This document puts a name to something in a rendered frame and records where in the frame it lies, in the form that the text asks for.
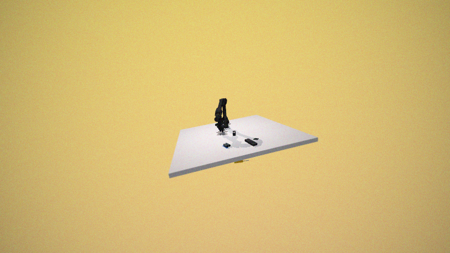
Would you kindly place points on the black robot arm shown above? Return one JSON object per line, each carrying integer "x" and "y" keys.
{"x": 218, "y": 112}

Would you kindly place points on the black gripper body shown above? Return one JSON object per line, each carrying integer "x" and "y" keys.
{"x": 220, "y": 124}

